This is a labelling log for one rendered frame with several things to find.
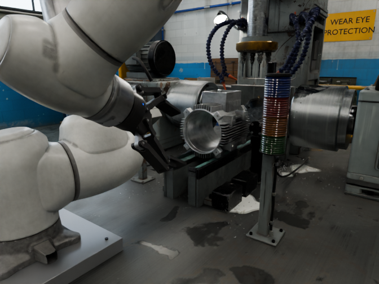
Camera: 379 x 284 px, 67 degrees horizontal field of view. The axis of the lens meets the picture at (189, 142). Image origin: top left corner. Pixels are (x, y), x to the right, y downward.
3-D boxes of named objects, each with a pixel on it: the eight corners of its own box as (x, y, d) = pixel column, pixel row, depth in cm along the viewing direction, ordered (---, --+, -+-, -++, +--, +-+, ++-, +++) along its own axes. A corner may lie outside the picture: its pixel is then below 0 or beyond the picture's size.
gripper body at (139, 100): (102, 92, 55) (133, 110, 63) (102, 132, 52) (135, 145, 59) (132, 78, 52) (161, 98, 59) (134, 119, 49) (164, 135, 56)
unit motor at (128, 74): (139, 112, 184) (136, 43, 173) (179, 118, 165) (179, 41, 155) (106, 118, 163) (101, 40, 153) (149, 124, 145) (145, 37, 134)
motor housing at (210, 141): (207, 142, 121) (208, 97, 117) (249, 149, 111) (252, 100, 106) (179, 153, 106) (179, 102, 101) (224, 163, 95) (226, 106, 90)
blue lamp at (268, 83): (268, 94, 70) (269, 76, 69) (293, 96, 67) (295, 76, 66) (259, 97, 66) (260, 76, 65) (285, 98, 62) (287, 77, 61)
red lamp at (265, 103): (267, 112, 72) (268, 94, 70) (291, 115, 68) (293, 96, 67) (258, 116, 67) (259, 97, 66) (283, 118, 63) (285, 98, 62)
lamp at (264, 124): (266, 130, 73) (267, 112, 72) (290, 133, 69) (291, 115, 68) (256, 134, 68) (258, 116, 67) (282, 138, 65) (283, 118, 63)
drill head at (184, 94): (173, 120, 172) (173, 78, 166) (228, 128, 152) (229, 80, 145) (145, 128, 152) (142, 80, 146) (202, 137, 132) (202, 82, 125)
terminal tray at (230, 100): (217, 107, 115) (217, 89, 113) (241, 109, 109) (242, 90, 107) (201, 111, 106) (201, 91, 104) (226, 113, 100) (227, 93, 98)
